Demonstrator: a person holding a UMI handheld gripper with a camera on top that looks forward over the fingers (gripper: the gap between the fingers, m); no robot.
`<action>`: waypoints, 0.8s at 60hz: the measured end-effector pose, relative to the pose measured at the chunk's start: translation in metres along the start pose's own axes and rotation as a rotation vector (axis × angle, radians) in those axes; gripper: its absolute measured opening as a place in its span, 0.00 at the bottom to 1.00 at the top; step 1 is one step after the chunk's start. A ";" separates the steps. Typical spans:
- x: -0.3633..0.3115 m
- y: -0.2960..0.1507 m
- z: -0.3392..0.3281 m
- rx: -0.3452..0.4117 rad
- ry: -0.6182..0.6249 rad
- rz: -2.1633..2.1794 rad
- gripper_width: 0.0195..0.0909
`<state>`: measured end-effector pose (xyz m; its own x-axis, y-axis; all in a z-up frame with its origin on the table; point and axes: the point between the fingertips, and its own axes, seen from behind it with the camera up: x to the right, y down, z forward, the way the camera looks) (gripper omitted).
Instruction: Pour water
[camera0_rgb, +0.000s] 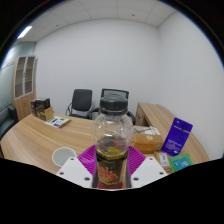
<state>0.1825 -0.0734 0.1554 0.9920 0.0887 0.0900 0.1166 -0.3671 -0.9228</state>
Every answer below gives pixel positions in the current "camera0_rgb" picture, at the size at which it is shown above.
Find white and grey mug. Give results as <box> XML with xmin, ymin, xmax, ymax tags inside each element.
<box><xmin>51</xmin><ymin>146</ymin><xmax>78</xmax><ymax>168</ymax></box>

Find rectangular ceiling light panel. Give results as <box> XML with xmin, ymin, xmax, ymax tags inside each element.
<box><xmin>16</xmin><ymin>25</ymin><xmax>33</xmax><ymax>40</ymax></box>

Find wooden side desk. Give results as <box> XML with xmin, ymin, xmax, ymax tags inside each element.
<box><xmin>134</xmin><ymin>101</ymin><xmax>174</xmax><ymax>134</ymax></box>

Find paper with round print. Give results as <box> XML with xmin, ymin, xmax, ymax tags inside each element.
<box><xmin>133</xmin><ymin>125</ymin><xmax>161</xmax><ymax>136</ymax></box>

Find white and green pamphlet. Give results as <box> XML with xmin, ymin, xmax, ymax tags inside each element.
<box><xmin>44</xmin><ymin>115</ymin><xmax>72</xmax><ymax>129</ymax></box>

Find clear bottle with black cap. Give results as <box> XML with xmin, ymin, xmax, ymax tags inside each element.
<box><xmin>91</xmin><ymin>94</ymin><xmax>135</xmax><ymax>190</ymax></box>

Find small yellow box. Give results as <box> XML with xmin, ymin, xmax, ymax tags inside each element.
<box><xmin>153</xmin><ymin>150</ymin><xmax>173</xmax><ymax>174</ymax></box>

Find green cloth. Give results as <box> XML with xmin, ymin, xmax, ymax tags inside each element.
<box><xmin>168</xmin><ymin>153</ymin><xmax>194</xmax><ymax>173</ymax></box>

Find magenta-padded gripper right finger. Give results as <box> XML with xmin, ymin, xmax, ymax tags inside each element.
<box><xmin>126</xmin><ymin>144</ymin><xmax>169</xmax><ymax>189</ymax></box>

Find purple packet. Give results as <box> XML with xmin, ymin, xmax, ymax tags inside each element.
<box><xmin>160</xmin><ymin>117</ymin><xmax>194</xmax><ymax>157</ymax></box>

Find black sofa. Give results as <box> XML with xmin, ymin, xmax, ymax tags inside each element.
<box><xmin>0</xmin><ymin>104</ymin><xmax>20</xmax><ymax>141</ymax></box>

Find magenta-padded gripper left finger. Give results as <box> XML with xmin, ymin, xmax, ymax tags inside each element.
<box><xmin>55</xmin><ymin>144</ymin><xmax>99</xmax><ymax>189</ymax></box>

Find orange-brown cardboard box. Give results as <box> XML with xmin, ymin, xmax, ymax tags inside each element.
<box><xmin>131</xmin><ymin>133</ymin><xmax>165</xmax><ymax>154</ymax></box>

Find stack of brown boxes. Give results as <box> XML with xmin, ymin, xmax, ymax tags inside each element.
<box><xmin>30</xmin><ymin>97</ymin><xmax>55</xmax><ymax>122</ymax></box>

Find black office chair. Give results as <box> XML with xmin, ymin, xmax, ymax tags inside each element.
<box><xmin>65</xmin><ymin>88</ymin><xmax>94</xmax><ymax>119</ymax></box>

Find wooden cabinet with glass doors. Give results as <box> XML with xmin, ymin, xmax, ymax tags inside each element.
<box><xmin>11</xmin><ymin>55</ymin><xmax>38</xmax><ymax>121</ymax></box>

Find grey mesh office chair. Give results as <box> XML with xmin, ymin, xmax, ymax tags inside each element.
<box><xmin>88</xmin><ymin>88</ymin><xmax>137</xmax><ymax>126</ymax></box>

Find blue packet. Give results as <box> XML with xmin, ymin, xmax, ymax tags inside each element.
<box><xmin>171</xmin><ymin>156</ymin><xmax>192</xmax><ymax>170</ymax></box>

